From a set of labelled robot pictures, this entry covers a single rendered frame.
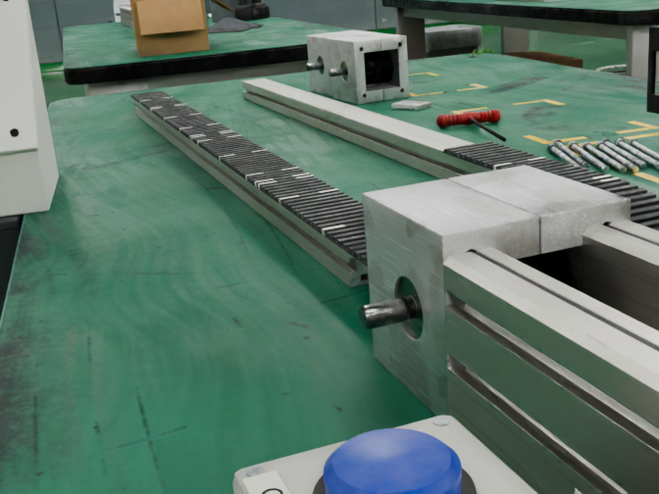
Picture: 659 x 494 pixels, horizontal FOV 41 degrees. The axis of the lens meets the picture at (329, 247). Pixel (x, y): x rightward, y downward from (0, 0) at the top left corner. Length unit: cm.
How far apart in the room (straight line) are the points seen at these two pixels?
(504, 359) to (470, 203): 10
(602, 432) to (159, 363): 28
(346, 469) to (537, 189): 23
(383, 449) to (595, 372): 8
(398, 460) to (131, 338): 32
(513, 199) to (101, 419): 23
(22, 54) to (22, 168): 13
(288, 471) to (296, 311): 29
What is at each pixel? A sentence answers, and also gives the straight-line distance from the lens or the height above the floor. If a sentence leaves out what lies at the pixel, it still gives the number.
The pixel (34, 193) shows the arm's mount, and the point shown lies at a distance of 91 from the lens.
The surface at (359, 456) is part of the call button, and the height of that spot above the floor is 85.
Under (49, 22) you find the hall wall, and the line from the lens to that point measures 1140.
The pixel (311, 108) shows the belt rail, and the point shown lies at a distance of 121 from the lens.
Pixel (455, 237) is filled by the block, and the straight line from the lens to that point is 39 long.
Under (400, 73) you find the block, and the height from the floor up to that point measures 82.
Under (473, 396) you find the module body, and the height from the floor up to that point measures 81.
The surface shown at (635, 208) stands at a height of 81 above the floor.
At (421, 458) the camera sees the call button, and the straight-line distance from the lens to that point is 26.
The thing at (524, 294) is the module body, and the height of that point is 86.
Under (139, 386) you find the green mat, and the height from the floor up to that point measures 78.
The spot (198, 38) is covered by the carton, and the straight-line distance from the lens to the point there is 261.
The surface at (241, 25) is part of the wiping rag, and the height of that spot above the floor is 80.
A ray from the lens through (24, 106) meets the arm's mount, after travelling 93.
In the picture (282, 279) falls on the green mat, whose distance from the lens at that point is 63.
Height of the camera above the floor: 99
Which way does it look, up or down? 18 degrees down
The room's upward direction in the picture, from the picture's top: 5 degrees counter-clockwise
